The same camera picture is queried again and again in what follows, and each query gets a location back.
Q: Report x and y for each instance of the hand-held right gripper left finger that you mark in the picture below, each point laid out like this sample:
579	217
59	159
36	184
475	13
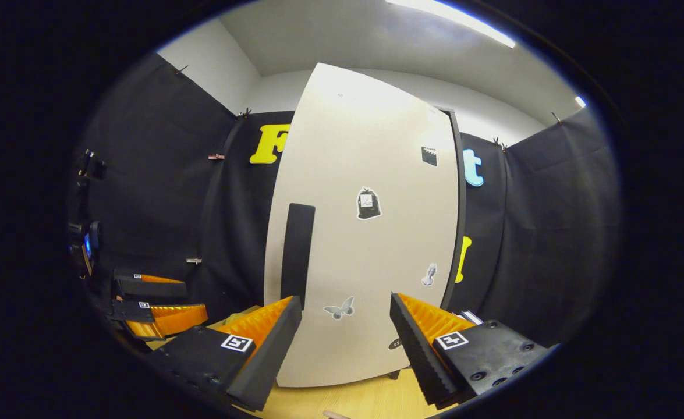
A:
277	349

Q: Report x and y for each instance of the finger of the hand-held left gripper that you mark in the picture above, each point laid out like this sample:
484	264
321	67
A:
155	289
138	311

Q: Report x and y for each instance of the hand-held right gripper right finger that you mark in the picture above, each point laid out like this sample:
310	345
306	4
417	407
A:
414	355

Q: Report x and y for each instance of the dark grey cabinet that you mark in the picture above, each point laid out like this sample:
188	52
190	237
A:
461	203

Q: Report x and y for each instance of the beige cabinet door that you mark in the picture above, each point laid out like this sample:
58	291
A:
365	145

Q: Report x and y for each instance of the white striped booklet stack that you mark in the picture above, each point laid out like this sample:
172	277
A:
471	317

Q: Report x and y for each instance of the black backdrop cloth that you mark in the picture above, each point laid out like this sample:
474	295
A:
161	192

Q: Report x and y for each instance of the small ceiling light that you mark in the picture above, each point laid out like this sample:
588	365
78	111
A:
580	102

